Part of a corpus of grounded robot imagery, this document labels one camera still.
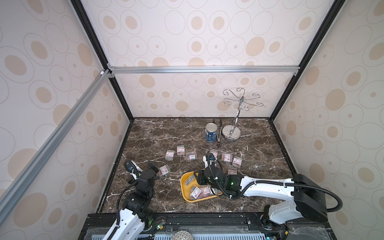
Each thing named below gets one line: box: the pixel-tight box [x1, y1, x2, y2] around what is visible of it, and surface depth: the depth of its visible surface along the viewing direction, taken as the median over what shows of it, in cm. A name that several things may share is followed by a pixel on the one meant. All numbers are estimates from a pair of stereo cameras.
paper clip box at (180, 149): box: [176, 145, 185, 155], surface depth 101 cm
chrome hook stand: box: [222, 88, 264, 141], surface depth 108 cm
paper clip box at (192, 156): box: [186, 151, 197, 161], surface depth 98 cm
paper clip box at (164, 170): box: [158, 164, 171, 176], surface depth 91 cm
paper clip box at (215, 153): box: [209, 149, 218, 160], surface depth 99 cm
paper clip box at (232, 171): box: [228, 167, 237, 175], surface depth 91 cm
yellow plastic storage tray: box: [180, 170, 223, 203], surface depth 82 cm
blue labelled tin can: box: [205, 122, 218, 143], surface depth 103 cm
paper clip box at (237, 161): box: [232, 156, 243, 168], surface depth 96 cm
